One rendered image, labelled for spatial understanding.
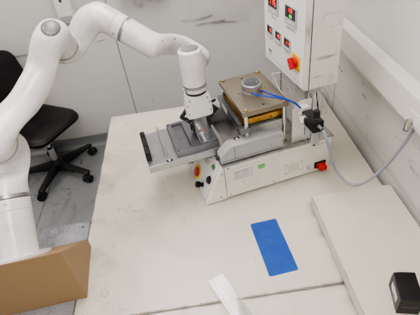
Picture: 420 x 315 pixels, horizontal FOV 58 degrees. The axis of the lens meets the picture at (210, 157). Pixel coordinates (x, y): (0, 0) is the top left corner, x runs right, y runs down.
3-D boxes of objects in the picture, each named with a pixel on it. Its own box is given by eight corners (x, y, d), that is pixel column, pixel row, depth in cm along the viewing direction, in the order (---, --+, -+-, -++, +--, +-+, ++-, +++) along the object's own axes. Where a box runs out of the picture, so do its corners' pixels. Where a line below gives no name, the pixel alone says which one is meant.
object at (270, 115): (262, 93, 159) (261, 73, 153) (285, 120, 142) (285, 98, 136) (224, 104, 156) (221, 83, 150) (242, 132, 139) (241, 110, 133)
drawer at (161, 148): (209, 124, 161) (207, 109, 156) (225, 154, 144) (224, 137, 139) (142, 142, 156) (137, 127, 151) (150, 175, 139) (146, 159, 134)
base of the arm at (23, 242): (-31, 271, 109) (-41, 208, 111) (13, 257, 128) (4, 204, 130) (27, 259, 107) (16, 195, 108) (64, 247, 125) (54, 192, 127)
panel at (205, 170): (187, 158, 173) (198, 123, 164) (205, 202, 150) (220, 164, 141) (182, 157, 172) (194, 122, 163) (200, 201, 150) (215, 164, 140)
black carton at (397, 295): (410, 285, 109) (415, 272, 105) (419, 314, 103) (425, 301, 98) (388, 284, 111) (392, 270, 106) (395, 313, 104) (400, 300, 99)
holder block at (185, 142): (205, 119, 157) (204, 114, 156) (219, 145, 142) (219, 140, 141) (167, 129, 155) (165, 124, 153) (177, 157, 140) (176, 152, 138)
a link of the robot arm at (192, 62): (188, 75, 139) (179, 87, 133) (182, 41, 131) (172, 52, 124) (209, 76, 137) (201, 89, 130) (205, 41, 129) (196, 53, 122)
